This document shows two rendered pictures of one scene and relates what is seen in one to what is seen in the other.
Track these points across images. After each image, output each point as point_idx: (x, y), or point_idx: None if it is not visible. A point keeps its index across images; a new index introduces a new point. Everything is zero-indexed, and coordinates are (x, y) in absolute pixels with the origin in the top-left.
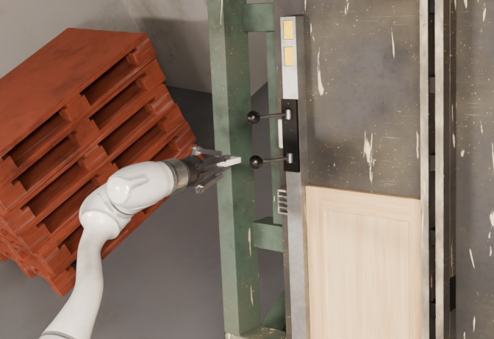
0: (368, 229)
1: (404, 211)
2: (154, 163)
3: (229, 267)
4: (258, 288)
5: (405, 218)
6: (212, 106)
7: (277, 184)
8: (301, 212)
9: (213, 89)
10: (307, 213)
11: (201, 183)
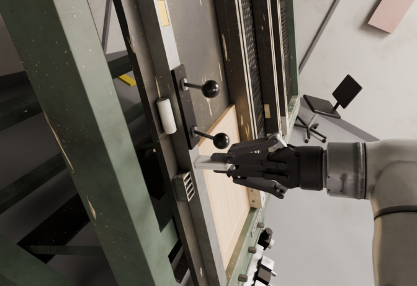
0: (222, 150)
1: (230, 120)
2: (394, 138)
3: None
4: None
5: (231, 124)
6: (101, 132)
7: None
8: (204, 177)
9: (94, 100)
10: None
11: (270, 185)
